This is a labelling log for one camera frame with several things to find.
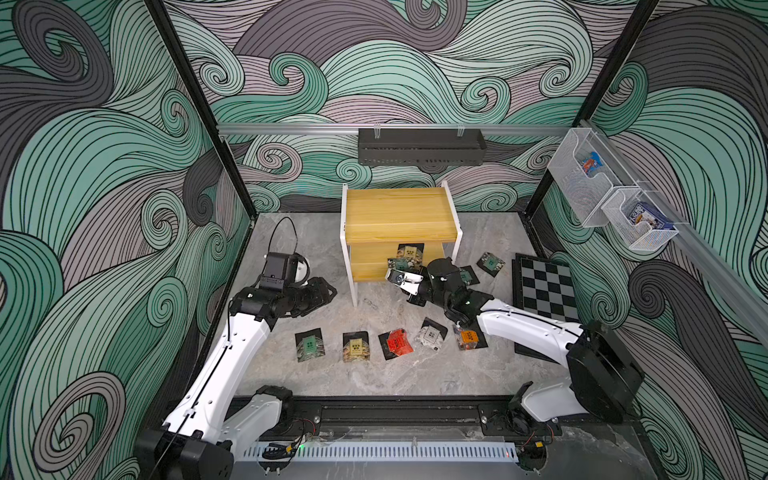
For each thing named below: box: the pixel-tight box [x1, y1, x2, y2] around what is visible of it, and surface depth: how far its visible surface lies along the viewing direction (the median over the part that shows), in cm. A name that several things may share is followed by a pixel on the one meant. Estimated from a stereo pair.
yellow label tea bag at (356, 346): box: [342, 331, 370, 363], surface depth 87 cm
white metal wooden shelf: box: [340, 180, 463, 307], surface depth 77 cm
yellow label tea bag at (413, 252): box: [396, 243, 425, 268], surface depth 89 cm
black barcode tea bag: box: [294, 327, 325, 363], surface depth 87 cm
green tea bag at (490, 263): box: [476, 252, 506, 278], surface depth 106 cm
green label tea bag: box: [387, 258, 422, 272], surface depth 87 cm
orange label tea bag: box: [453, 319, 489, 351], surface depth 87 cm
